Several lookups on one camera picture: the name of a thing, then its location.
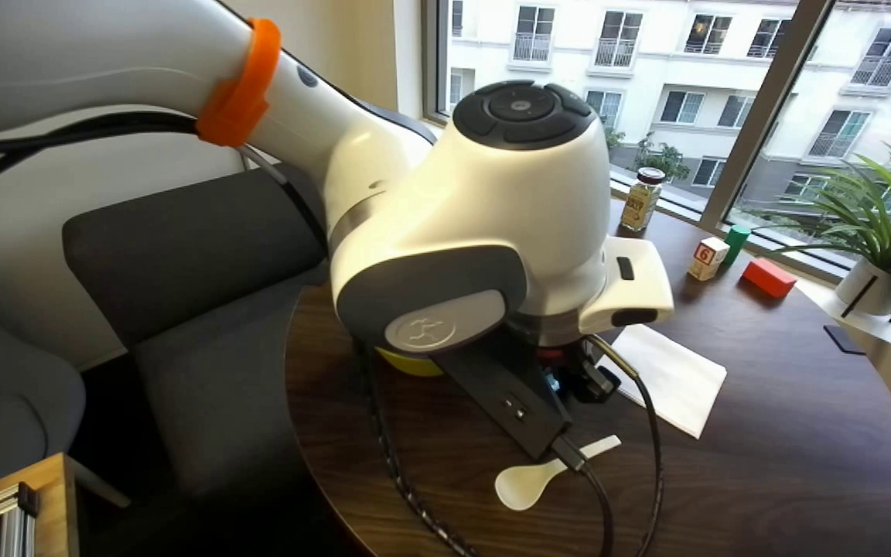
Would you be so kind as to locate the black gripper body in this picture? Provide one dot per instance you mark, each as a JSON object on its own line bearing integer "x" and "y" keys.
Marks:
{"x": 571, "y": 359}

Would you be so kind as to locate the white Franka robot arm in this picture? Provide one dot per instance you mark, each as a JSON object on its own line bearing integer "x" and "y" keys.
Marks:
{"x": 465, "y": 205}

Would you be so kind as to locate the white paper napkin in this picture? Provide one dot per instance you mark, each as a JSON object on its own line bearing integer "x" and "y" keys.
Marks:
{"x": 678, "y": 387}

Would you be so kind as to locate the white plastic spoon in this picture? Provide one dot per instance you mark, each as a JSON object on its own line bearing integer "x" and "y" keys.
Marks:
{"x": 524, "y": 484}

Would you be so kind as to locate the white numbered wooden block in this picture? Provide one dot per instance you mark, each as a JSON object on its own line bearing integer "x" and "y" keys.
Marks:
{"x": 709, "y": 262}

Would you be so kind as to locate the glass spice jar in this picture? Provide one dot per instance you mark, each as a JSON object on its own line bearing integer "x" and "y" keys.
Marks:
{"x": 639, "y": 205}

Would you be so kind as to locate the red wooden block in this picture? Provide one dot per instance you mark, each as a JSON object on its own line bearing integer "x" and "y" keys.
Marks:
{"x": 767, "y": 281}

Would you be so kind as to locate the green potted plant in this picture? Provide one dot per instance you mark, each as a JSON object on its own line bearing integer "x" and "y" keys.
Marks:
{"x": 866, "y": 289}

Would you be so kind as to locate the dark grey armchair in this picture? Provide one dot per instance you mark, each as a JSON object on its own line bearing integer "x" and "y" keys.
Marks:
{"x": 198, "y": 258}

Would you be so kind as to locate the blue-grey round chair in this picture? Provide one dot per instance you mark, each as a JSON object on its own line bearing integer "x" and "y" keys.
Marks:
{"x": 0, "y": 412}

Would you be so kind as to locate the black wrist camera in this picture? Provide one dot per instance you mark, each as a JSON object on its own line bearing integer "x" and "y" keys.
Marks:
{"x": 507, "y": 403}

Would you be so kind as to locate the grey window frame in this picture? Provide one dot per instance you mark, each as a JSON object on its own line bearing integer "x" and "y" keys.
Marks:
{"x": 766, "y": 103}

